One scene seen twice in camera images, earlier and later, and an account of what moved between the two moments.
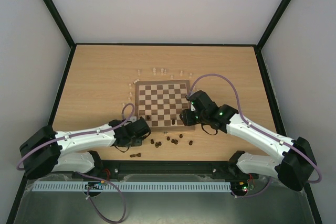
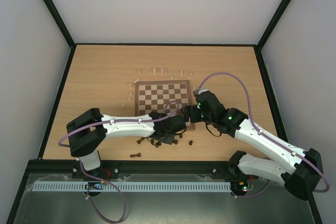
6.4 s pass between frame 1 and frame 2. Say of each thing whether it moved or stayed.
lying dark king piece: stayed
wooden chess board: stayed
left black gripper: moved
